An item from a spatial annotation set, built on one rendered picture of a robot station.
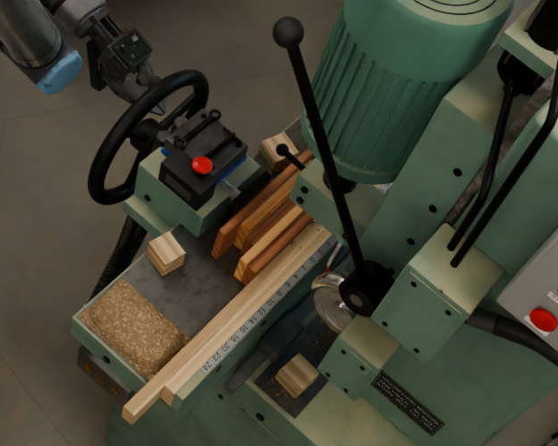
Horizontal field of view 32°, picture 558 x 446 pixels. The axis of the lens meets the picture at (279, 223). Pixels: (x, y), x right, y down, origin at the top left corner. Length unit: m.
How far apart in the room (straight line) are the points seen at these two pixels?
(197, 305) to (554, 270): 0.63
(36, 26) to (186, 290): 0.48
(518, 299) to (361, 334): 0.30
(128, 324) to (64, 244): 1.13
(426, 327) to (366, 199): 0.31
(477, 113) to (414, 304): 0.23
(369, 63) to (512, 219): 0.24
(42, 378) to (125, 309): 0.98
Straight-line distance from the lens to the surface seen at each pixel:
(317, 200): 1.44
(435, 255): 1.14
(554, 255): 1.01
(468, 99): 1.12
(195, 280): 1.50
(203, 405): 1.75
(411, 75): 1.11
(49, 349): 2.42
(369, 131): 1.20
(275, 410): 1.56
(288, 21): 1.09
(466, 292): 1.13
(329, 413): 1.57
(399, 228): 1.30
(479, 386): 1.37
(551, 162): 1.03
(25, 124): 2.73
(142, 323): 1.42
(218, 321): 1.44
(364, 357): 1.31
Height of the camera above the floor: 2.23
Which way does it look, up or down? 57 degrees down
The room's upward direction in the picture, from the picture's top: 23 degrees clockwise
